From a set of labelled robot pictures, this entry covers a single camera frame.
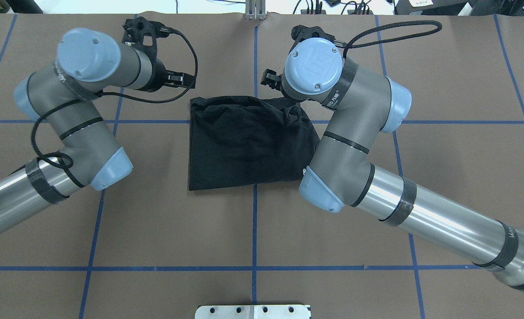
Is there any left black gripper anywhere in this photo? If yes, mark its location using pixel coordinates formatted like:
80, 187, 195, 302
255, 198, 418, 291
148, 60, 196, 92

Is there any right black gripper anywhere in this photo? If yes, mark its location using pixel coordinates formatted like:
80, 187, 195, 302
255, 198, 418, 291
262, 69, 286, 96

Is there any black graphic t-shirt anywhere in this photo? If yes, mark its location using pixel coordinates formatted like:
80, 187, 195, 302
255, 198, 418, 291
188, 96, 320, 191

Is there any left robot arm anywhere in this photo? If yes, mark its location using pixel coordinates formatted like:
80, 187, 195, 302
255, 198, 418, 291
0, 17, 198, 234

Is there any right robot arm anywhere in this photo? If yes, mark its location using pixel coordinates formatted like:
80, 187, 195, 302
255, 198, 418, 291
260, 38, 524, 292

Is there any black label printer box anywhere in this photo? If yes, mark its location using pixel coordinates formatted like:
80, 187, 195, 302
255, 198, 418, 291
395, 0, 469, 16

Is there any black water bottle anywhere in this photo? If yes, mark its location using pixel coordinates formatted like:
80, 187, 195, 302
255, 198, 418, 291
7, 0, 43, 14

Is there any aluminium frame post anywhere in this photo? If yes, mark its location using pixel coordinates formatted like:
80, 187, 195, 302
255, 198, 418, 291
244, 0, 267, 21

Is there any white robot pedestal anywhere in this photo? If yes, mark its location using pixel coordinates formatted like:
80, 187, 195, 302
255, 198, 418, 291
194, 303, 312, 319

